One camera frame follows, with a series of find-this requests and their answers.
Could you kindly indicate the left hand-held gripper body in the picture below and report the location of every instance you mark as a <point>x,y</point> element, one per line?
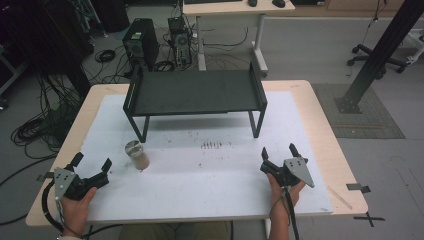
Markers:
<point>81,186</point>

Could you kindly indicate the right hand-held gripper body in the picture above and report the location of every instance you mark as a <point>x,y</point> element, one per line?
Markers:
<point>286,175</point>

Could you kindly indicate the glass spice jar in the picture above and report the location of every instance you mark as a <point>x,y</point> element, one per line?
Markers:
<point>138,159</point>

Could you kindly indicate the black metal shelf rack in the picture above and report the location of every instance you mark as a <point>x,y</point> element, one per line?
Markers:
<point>196,93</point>

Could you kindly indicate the person's right hand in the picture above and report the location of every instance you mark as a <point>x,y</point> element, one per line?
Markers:
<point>278,200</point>

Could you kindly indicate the person's left hand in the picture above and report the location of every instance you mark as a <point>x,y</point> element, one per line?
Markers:
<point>76,213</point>

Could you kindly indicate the black tape piece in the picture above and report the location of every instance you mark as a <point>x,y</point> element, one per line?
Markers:
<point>357,187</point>
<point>45,176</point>

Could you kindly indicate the tan tape strip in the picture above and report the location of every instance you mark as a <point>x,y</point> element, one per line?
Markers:
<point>340,198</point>

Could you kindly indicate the white table mat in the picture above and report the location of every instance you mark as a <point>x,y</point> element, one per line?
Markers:
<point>216,186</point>

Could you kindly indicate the grey floor mat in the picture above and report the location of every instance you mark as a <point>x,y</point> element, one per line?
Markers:
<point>373,123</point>

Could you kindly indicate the black tape cross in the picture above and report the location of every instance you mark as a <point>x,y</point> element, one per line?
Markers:
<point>368,219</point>

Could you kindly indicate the person's khaki trousers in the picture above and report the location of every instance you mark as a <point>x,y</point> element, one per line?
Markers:
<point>173,232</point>

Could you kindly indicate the black office chair base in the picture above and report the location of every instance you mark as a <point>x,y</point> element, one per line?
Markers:
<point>366,50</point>

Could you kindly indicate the large black computer tower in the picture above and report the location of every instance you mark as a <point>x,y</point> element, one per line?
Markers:
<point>141,43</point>

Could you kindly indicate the dark curtain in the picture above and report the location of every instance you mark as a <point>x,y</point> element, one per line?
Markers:
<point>40,33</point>

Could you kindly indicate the slim black computer tower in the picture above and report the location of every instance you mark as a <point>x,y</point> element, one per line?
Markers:
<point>180,40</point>

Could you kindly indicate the black and grey computer mouse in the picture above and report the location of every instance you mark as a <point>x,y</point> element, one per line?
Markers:
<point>278,3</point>

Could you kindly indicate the light wooden desk, white legs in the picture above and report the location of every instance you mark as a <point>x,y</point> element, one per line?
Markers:
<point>233,9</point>

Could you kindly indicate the white rolling stand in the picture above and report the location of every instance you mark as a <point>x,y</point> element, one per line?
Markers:
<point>415,46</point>

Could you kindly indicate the black keyboard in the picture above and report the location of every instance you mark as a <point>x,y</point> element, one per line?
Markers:
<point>213,1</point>

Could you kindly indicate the black metal frame post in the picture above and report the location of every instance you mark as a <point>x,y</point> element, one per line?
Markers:
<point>383,53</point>

